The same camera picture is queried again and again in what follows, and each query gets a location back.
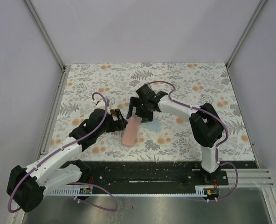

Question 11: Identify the light blue cleaning cloth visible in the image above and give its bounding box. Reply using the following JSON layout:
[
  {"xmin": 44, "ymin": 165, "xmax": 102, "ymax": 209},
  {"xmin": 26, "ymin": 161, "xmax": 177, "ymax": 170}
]
[{"xmin": 142, "ymin": 119, "xmax": 162, "ymax": 132}]

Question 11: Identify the floral table mat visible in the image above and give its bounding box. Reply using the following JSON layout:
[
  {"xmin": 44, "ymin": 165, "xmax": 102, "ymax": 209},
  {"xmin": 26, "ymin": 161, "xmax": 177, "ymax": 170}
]
[{"xmin": 47, "ymin": 63, "xmax": 255, "ymax": 161}]

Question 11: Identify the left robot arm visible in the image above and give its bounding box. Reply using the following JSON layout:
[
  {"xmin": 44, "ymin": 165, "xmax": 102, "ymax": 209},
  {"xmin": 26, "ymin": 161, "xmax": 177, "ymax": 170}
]
[{"xmin": 7, "ymin": 109, "xmax": 127, "ymax": 213}]

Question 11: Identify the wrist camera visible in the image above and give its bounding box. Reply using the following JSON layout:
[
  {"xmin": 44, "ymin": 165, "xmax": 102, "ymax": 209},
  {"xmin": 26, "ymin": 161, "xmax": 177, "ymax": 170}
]
[
  {"xmin": 136, "ymin": 84, "xmax": 167, "ymax": 104},
  {"xmin": 69, "ymin": 100, "xmax": 109, "ymax": 144}
]

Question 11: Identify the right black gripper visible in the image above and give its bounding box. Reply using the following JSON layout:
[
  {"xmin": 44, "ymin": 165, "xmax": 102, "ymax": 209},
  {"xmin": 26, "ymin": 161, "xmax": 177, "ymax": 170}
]
[{"xmin": 127, "ymin": 96, "xmax": 154, "ymax": 124}]

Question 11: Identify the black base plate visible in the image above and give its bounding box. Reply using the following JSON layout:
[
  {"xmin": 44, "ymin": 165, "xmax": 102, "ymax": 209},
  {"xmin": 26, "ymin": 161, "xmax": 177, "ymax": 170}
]
[{"xmin": 58, "ymin": 160, "xmax": 229, "ymax": 196}]

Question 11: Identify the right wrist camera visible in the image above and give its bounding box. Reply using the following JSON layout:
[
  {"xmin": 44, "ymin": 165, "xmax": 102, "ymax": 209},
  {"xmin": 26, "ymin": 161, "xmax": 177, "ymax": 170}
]
[{"xmin": 136, "ymin": 84, "xmax": 167, "ymax": 104}]

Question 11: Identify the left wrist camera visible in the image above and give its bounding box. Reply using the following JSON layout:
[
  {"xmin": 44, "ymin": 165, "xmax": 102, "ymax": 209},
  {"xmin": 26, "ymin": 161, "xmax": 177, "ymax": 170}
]
[{"xmin": 69, "ymin": 100, "xmax": 109, "ymax": 144}]

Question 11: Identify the pink glasses case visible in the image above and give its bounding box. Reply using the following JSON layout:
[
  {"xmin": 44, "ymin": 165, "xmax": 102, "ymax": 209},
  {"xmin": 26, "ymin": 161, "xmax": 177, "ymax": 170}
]
[{"xmin": 122, "ymin": 117, "xmax": 141, "ymax": 147}]

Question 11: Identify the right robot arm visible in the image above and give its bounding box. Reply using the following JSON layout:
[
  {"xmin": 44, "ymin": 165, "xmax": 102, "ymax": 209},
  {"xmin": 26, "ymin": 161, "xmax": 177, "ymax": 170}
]
[{"xmin": 127, "ymin": 96, "xmax": 224, "ymax": 185}]

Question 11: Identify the white slotted cable duct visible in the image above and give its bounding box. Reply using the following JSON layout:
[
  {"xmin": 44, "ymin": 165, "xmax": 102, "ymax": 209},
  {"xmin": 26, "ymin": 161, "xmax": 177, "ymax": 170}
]
[{"xmin": 49, "ymin": 183, "xmax": 216, "ymax": 196}]

